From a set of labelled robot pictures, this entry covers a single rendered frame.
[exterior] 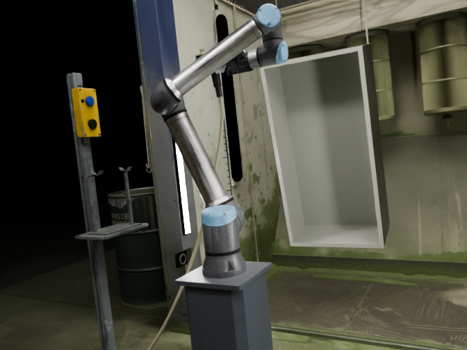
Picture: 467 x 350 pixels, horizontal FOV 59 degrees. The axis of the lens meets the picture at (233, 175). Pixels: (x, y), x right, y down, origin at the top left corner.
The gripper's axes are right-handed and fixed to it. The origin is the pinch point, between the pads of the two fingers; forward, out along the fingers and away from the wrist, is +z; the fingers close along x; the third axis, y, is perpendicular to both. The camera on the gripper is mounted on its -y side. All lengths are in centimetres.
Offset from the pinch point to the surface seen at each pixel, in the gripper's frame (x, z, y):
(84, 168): -21, 77, 39
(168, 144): 28, 55, 41
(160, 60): 39, 53, -8
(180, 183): 25, 51, 66
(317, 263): 127, 5, 177
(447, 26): 178, -107, 7
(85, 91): -12, 70, 0
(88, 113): -14, 70, 12
